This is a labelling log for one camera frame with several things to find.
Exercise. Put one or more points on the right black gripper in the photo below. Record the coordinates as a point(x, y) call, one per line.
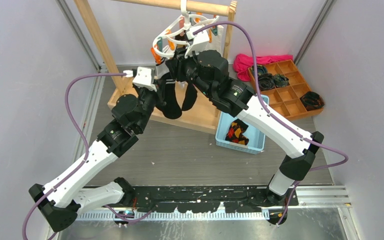
point(176, 65)

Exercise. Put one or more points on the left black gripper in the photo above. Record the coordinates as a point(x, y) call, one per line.
point(159, 85)

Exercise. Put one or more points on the white clip sock hanger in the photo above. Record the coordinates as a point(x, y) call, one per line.
point(174, 36)

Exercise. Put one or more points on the black sock white stripes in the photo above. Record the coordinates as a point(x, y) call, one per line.
point(190, 97)

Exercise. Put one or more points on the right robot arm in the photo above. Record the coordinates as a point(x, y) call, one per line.
point(208, 72)

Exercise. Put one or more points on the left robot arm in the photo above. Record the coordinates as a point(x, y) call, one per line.
point(61, 200)

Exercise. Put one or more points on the white sock with stripes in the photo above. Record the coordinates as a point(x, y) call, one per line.
point(161, 70)

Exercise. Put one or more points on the white sock right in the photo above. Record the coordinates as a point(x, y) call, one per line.
point(218, 40)

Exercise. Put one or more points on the wooden hanging rack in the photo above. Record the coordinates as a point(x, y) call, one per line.
point(203, 117)

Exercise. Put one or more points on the rolled dark sock in tray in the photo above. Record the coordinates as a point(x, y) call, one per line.
point(259, 71)

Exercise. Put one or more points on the red yellow argyle sock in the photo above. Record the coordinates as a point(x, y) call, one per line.
point(235, 133)

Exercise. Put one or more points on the rolled dark sock centre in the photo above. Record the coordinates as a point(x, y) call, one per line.
point(265, 82)

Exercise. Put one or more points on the rolled dark sock right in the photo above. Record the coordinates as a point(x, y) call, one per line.
point(280, 80)

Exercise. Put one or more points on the light blue plastic basket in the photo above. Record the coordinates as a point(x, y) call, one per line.
point(256, 138)

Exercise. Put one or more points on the wooden compartment tray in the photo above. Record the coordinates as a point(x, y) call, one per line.
point(287, 100)

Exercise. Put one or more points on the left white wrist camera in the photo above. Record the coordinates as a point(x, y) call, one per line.
point(143, 77)

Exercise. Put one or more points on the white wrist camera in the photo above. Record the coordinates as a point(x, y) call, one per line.
point(143, 77)
point(197, 41)

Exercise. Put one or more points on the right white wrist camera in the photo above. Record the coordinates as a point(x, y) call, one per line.
point(197, 41)

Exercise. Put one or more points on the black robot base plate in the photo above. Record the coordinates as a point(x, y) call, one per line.
point(208, 199)

